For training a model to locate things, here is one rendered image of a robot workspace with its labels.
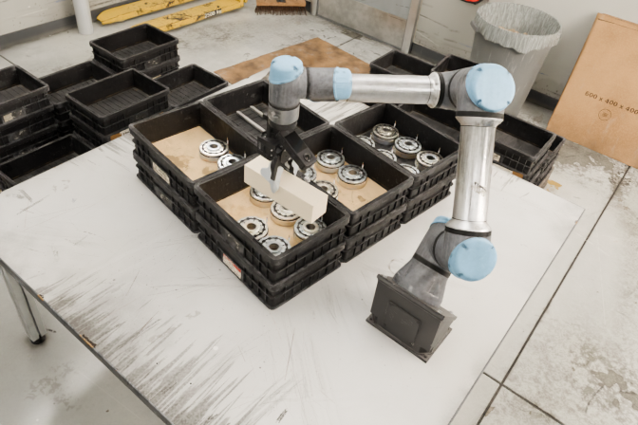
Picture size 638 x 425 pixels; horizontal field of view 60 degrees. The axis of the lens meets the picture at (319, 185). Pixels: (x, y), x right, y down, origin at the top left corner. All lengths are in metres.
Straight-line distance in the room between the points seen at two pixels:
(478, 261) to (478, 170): 0.22
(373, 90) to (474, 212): 0.40
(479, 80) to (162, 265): 1.08
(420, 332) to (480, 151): 0.52
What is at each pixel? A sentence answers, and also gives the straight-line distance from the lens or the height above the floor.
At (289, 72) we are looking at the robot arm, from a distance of 1.26.
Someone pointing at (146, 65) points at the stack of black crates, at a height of 0.51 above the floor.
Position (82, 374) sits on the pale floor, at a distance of 2.46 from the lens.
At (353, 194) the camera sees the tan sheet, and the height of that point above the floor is 0.83.
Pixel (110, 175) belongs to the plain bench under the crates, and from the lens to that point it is 2.16.
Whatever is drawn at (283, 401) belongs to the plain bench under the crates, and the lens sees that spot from 1.51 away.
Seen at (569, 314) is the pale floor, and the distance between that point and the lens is 2.95.
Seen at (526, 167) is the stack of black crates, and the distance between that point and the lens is 2.80.
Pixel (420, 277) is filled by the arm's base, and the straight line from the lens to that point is 1.53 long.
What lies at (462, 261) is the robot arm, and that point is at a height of 1.07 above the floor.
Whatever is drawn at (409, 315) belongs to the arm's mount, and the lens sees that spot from 1.55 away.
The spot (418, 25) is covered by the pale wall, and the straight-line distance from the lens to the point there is 4.80.
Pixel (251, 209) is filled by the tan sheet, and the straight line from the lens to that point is 1.78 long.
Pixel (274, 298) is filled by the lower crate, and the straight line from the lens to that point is 1.62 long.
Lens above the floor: 2.02
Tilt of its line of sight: 39 degrees down
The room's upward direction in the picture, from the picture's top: 7 degrees clockwise
